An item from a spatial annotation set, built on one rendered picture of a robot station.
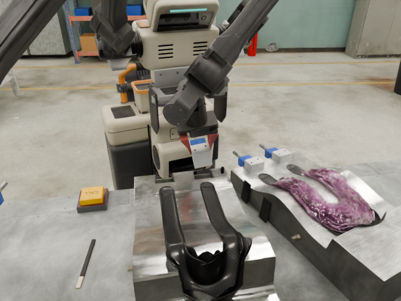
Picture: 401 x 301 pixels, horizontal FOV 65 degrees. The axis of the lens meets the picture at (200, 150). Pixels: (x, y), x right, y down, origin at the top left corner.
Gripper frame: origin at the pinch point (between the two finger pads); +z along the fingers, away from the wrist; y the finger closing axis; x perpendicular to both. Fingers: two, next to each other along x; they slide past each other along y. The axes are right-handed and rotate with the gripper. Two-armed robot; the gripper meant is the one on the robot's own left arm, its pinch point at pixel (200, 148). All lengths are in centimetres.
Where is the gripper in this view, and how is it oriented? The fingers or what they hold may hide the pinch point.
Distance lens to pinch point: 84.4
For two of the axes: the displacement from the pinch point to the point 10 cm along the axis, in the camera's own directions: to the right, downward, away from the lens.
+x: -1.8, -6.2, 7.7
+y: 9.8, -2.0, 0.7
